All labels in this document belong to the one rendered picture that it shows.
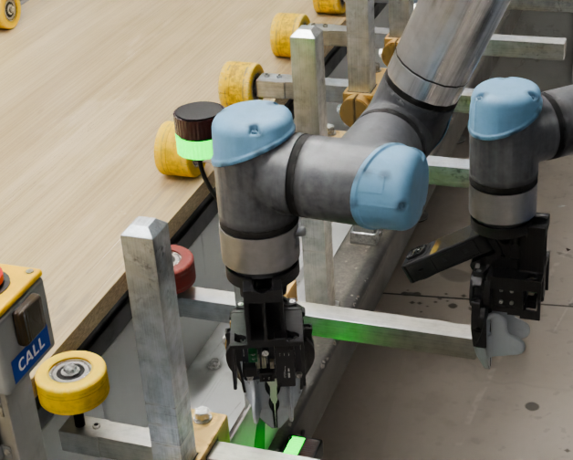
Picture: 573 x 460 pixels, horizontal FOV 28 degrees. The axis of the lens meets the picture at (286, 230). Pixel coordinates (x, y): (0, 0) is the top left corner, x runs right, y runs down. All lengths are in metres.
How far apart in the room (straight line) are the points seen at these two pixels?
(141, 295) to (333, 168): 0.25
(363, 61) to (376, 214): 0.81
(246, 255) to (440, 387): 1.72
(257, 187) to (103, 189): 0.72
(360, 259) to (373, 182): 0.90
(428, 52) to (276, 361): 0.32
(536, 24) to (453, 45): 2.99
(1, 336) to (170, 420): 0.40
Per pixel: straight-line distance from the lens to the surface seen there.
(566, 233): 3.38
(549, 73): 4.08
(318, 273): 1.65
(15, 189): 1.75
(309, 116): 1.54
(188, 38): 2.28
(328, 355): 1.64
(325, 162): 0.99
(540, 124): 1.25
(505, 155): 1.24
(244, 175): 1.01
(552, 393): 2.74
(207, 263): 1.80
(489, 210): 1.27
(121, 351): 1.56
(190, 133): 1.30
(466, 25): 1.03
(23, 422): 0.92
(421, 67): 1.05
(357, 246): 1.90
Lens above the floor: 1.65
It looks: 29 degrees down
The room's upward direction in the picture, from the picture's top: 4 degrees counter-clockwise
